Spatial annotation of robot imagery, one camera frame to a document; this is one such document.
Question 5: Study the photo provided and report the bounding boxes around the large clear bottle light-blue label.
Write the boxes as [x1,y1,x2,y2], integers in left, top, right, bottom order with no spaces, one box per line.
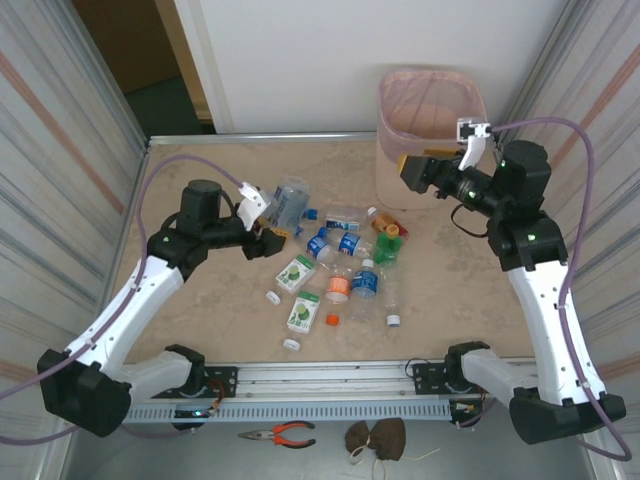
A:
[269,174,312,236]

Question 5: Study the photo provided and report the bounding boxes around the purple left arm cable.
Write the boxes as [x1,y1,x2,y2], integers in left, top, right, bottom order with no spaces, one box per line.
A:
[0,153,251,446]

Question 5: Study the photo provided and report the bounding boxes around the beige door frame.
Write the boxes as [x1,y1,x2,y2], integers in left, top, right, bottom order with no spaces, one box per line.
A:
[153,0,217,122]

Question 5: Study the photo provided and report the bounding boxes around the aluminium table edge rail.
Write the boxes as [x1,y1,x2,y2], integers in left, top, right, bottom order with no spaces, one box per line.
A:
[146,131,381,149]

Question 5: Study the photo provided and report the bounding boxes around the translucent striped enclosure panel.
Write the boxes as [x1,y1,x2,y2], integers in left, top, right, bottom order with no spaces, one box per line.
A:
[499,0,640,480]
[0,0,150,480]

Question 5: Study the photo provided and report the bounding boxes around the beige plastic waste bin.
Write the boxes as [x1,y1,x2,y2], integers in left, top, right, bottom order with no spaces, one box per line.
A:
[375,67,489,211]

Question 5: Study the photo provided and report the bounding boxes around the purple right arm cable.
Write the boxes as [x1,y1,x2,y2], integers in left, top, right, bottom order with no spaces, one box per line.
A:
[487,116,634,462]

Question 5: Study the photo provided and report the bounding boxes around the slotted grey cable duct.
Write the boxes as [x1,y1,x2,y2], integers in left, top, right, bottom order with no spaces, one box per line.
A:
[124,402,454,424]

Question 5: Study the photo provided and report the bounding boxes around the white bottle green label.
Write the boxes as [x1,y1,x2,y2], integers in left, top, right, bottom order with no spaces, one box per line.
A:
[282,290,322,353]
[264,253,318,306]

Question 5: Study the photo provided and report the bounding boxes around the wide aluminium mounting rail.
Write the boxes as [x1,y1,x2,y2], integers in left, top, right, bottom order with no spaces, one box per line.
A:
[122,357,539,401]

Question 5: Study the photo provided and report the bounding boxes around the black controller board green light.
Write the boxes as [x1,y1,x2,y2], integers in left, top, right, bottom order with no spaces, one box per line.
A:
[172,407,221,420]

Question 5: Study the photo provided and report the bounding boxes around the green bottle yellow cap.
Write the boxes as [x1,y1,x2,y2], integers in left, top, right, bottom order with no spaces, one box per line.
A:
[372,223,405,269]

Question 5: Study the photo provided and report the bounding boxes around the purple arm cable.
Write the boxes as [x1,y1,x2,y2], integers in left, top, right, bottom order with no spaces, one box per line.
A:
[0,153,251,446]
[487,116,634,462]

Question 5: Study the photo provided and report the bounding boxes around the purple plastic bin liner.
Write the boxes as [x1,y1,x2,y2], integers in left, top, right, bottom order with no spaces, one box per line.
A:
[377,67,489,161]

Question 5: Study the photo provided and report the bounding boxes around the brown cloth pouch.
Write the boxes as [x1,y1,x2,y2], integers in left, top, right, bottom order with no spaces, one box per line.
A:
[344,420,375,454]
[369,417,407,461]

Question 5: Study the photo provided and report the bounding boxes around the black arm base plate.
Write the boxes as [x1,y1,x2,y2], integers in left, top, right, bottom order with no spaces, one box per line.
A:
[411,360,454,396]
[199,366,239,399]

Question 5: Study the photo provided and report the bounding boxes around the clear bottle red white label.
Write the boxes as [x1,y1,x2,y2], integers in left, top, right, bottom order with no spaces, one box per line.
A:
[323,262,354,327]

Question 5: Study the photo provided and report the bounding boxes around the orange handled pliers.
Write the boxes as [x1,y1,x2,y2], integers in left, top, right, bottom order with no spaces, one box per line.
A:
[237,421,317,449]

